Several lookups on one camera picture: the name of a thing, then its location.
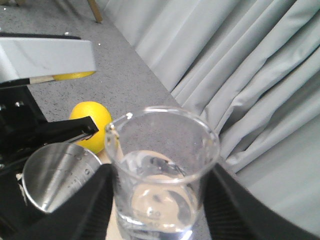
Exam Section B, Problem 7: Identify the steel double jigger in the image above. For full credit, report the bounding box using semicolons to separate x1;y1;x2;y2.
21;142;102;214

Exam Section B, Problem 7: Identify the wooden cutting board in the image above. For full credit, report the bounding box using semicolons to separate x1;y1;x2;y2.
97;149;123;240

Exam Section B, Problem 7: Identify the small glass beaker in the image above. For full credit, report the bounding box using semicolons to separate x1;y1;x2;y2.
104;106;220;240

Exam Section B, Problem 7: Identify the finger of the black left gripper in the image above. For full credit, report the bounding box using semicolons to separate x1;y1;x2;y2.
14;116;99;152

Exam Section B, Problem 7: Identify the grey curtain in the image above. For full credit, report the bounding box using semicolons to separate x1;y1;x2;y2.
104;0;320;235

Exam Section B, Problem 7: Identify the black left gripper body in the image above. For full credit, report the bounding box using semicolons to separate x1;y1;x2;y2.
0;86;48;186

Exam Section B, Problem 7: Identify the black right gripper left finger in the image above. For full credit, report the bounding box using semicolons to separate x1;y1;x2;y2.
0;164;113;240

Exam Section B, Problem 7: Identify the yellow lemon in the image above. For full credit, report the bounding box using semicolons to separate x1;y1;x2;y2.
69;100;113;155

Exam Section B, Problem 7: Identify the wooden chair leg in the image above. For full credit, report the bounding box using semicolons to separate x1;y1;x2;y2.
87;0;103;23

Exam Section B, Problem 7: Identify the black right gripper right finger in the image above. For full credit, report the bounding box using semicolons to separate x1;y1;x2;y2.
203;163;318;240

